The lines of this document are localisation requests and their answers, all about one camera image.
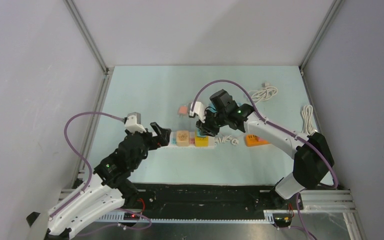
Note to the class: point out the teal blue power strip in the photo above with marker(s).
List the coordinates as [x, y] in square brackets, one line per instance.
[212, 108]

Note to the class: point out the white multicolour power strip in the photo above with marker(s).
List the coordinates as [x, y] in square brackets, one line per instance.
[172, 144]

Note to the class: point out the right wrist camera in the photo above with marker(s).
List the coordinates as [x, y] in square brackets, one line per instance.
[197, 110]

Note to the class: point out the small teal plug adapter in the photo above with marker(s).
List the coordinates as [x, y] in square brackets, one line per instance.
[199, 134]

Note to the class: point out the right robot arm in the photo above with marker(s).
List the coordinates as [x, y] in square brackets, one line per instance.
[312, 158]

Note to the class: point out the beige cube socket adapter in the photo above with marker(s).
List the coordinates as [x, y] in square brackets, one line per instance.
[182, 138]

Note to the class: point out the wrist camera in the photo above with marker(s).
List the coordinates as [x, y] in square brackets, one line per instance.
[197, 110]
[133, 124]

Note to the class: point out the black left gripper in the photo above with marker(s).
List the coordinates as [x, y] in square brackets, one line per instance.
[164, 133]

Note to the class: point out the pink usb charger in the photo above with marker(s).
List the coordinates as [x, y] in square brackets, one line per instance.
[183, 111]

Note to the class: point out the yellow cube socket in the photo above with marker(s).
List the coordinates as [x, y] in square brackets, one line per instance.
[201, 141]

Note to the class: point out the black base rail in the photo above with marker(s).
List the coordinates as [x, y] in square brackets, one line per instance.
[203, 202]

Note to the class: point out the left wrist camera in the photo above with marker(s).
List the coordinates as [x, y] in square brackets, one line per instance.
[133, 124]

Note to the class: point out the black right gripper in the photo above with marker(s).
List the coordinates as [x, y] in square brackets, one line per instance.
[205, 127]

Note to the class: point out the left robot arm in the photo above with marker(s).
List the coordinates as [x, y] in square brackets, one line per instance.
[106, 189]

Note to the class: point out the orange power strip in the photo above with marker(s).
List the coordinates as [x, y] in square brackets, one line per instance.
[254, 141]

